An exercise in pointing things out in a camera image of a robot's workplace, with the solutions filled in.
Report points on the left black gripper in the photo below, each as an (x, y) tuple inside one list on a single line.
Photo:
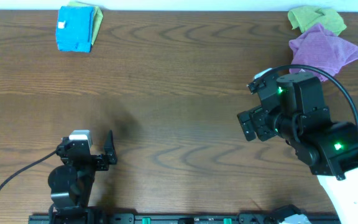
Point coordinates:
[(89, 158)]

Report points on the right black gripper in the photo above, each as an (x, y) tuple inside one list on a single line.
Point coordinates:
[(258, 122)]

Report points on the blue cloth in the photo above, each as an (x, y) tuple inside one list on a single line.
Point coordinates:
[(74, 28)]

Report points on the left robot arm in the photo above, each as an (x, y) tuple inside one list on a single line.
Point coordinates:
[(71, 183)]

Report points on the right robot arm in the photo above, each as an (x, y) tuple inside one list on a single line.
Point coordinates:
[(332, 156)]

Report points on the purple cloth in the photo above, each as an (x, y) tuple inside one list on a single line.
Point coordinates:
[(321, 48)]

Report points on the crumpled green cloth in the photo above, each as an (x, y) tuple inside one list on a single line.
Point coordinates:
[(305, 17)]

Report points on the folded green cloth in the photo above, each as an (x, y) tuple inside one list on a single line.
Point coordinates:
[(97, 18)]

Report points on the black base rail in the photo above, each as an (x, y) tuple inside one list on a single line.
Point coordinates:
[(243, 218)]

